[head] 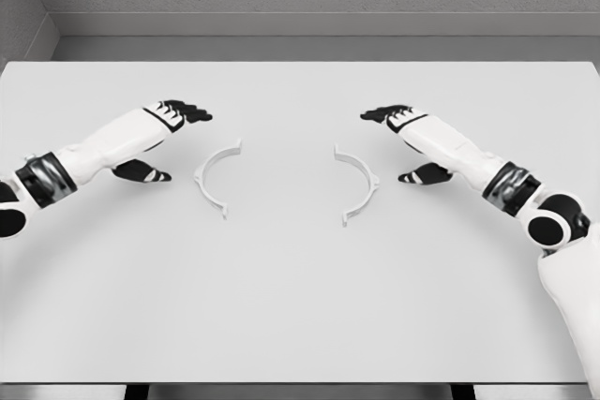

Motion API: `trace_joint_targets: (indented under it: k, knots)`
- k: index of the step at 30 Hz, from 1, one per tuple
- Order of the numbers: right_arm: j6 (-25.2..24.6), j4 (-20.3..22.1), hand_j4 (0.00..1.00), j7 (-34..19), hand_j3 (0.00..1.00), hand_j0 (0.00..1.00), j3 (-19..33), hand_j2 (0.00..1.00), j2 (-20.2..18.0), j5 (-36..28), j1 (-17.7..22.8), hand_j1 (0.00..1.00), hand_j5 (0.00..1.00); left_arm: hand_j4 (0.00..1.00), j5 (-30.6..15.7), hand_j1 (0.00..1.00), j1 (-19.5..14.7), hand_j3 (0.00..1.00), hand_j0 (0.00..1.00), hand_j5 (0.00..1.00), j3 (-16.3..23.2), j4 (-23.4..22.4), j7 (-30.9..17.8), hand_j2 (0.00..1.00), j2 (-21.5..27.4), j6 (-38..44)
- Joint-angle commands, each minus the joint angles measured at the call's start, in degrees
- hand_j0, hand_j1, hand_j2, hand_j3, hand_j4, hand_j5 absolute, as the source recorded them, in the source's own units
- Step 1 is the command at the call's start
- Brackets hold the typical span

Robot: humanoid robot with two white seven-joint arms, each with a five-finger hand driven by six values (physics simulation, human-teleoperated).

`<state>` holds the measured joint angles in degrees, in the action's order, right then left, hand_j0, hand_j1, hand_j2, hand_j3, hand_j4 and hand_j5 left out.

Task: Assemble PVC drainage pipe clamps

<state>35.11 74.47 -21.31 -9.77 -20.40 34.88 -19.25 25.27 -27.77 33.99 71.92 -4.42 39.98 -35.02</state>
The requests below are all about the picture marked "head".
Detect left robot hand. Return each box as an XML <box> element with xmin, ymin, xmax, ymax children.
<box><xmin>92</xmin><ymin>99</ymin><xmax>214</xmax><ymax>184</ymax></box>

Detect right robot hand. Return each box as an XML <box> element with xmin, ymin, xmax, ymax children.
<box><xmin>359</xmin><ymin>104</ymin><xmax>475</xmax><ymax>185</ymax></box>

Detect white half-ring pipe clamp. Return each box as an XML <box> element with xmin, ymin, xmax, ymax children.
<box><xmin>191</xmin><ymin>138</ymin><xmax>245</xmax><ymax>222</ymax></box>
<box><xmin>333</xmin><ymin>142</ymin><xmax>380</xmax><ymax>228</ymax></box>

